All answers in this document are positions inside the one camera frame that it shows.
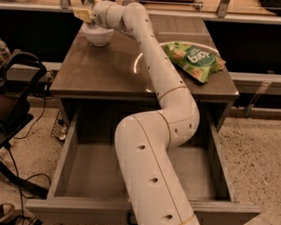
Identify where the black drawer handle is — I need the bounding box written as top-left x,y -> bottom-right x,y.
127,211 -> 138,225

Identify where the green snack bag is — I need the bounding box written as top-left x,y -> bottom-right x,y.
163,42 -> 226,83

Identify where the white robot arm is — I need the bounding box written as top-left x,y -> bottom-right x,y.
73,0 -> 200,225

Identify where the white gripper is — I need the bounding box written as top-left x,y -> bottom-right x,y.
73,1 -> 116,28

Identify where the open grey drawer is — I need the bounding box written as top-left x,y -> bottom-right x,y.
26,101 -> 261,225

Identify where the clear plastic bottle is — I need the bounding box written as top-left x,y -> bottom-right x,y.
0,38 -> 10,60

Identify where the black chair frame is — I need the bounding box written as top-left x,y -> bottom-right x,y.
0,50 -> 48,199

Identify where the black floor cable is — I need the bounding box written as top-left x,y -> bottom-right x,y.
3,94 -> 55,225

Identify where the white bowl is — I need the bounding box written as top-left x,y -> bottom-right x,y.
81,22 -> 114,46

